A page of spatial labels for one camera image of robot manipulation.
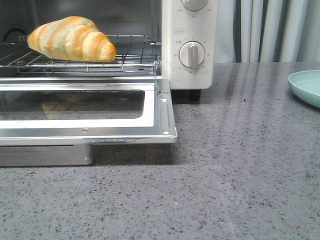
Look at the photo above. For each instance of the glass oven door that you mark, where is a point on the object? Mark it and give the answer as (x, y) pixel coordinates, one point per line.
(56, 123)

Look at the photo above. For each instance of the golden croissant bread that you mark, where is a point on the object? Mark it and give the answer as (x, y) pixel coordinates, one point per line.
(73, 38)

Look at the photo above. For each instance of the black oven foot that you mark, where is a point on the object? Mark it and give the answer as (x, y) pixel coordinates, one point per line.
(194, 95)

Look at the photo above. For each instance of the white toaster oven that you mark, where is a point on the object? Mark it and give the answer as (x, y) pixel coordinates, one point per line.
(166, 22)

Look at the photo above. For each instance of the lower white timer knob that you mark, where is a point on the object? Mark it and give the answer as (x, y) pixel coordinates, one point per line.
(192, 54)

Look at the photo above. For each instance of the upper white temperature knob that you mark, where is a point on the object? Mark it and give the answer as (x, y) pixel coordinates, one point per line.
(194, 5)

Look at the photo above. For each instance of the grey white curtain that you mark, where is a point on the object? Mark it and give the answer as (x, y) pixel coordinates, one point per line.
(252, 31)

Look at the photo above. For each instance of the light green plate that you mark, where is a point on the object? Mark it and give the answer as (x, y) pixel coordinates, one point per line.
(306, 86)

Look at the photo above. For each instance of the metal wire oven rack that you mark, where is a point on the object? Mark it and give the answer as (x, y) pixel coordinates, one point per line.
(136, 55)

